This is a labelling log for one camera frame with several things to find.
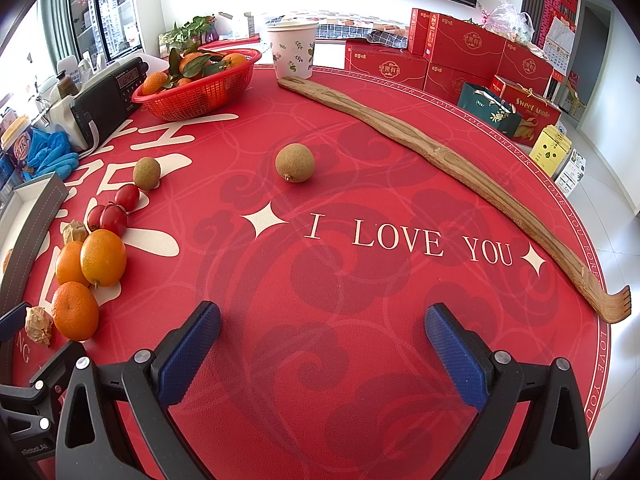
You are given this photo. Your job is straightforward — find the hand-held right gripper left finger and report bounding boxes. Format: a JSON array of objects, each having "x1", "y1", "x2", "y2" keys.
[{"x1": 55, "y1": 300, "x2": 223, "y2": 480}]

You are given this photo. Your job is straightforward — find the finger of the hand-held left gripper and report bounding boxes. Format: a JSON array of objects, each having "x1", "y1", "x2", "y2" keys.
[
  {"x1": 0, "y1": 301, "x2": 29, "y2": 344},
  {"x1": 0, "y1": 340, "x2": 89, "y2": 413}
]

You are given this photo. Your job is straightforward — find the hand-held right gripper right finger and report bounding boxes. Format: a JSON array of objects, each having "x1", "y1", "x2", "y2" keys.
[{"x1": 424, "y1": 302, "x2": 592, "y2": 480}]

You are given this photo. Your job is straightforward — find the orange kumquat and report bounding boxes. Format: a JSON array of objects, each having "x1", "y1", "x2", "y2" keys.
[
  {"x1": 51, "y1": 281, "x2": 100, "y2": 341},
  {"x1": 80, "y1": 229, "x2": 128, "y2": 289},
  {"x1": 55, "y1": 240, "x2": 91, "y2": 288}
]

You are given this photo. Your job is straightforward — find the grey gift box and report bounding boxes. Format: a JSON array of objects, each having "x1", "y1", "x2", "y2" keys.
[{"x1": 0, "y1": 172, "x2": 71, "y2": 311}]

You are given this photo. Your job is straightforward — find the brown kiwi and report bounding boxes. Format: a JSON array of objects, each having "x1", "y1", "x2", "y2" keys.
[
  {"x1": 132, "y1": 156, "x2": 162, "y2": 191},
  {"x1": 275, "y1": 143, "x2": 316, "y2": 183}
]

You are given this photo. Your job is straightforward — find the red printed tablecloth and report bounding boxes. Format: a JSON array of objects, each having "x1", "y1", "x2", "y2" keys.
[{"x1": 10, "y1": 62, "x2": 613, "y2": 480}]

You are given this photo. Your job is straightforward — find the blue rubber gloves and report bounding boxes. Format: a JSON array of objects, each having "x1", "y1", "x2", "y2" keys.
[{"x1": 22, "y1": 129, "x2": 81, "y2": 182}]

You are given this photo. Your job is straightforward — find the blue snack can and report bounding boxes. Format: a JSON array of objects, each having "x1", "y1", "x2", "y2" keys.
[{"x1": 0, "y1": 114, "x2": 35, "y2": 182}]

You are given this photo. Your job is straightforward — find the wooden back scratcher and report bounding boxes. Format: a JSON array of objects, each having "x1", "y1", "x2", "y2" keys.
[{"x1": 277, "y1": 76, "x2": 632, "y2": 324}]

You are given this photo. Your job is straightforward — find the white carton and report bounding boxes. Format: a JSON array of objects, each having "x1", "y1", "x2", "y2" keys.
[{"x1": 554, "y1": 148, "x2": 587, "y2": 197}]

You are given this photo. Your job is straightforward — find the yellow carton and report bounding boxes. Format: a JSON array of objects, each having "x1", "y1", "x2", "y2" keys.
[{"x1": 528, "y1": 124, "x2": 571, "y2": 178}]

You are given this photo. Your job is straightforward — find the black radio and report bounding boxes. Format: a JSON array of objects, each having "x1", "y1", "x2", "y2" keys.
[{"x1": 69, "y1": 56, "x2": 151, "y2": 152}]

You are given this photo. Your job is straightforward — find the green gift bag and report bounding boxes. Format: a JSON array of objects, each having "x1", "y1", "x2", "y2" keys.
[{"x1": 457, "y1": 82, "x2": 524, "y2": 137}]

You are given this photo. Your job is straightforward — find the red plastic basket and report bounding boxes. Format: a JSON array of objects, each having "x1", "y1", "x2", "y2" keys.
[{"x1": 131, "y1": 48, "x2": 263, "y2": 122}]

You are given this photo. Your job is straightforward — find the red apple gift box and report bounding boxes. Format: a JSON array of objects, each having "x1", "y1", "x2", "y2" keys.
[{"x1": 492, "y1": 74, "x2": 564, "y2": 144}]

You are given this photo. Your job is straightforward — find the green tangerine leaves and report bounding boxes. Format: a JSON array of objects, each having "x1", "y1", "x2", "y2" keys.
[{"x1": 165, "y1": 46, "x2": 236, "y2": 92}]

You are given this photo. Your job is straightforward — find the large red gift box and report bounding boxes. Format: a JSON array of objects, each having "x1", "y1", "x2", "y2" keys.
[{"x1": 424, "y1": 12, "x2": 509, "y2": 67}]

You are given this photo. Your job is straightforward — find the floral paper cup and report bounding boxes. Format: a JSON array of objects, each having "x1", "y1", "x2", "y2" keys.
[{"x1": 264, "y1": 20, "x2": 319, "y2": 81}]

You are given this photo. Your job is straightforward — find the green potted plant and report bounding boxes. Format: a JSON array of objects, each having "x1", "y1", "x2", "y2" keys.
[{"x1": 166, "y1": 15, "x2": 217, "y2": 52}]

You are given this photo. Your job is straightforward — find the tall red gift box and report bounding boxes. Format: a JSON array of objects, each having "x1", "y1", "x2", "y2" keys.
[{"x1": 407, "y1": 8, "x2": 441, "y2": 56}]

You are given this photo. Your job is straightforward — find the grey door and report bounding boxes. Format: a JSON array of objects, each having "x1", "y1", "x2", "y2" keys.
[{"x1": 574, "y1": 2, "x2": 614, "y2": 122}]

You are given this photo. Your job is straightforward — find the small white box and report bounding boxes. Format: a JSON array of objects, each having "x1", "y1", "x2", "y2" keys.
[{"x1": 242, "y1": 11, "x2": 267, "y2": 37}]

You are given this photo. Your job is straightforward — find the clear plastic bag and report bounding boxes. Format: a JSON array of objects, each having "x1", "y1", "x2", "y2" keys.
[{"x1": 479, "y1": 2, "x2": 536, "y2": 44}]

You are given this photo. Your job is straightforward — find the checked cloth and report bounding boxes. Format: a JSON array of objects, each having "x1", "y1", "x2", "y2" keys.
[{"x1": 315, "y1": 16, "x2": 412, "y2": 50}]

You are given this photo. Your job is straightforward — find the wall calendar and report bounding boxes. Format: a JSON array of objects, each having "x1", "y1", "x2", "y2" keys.
[{"x1": 544, "y1": 16, "x2": 577, "y2": 75}]

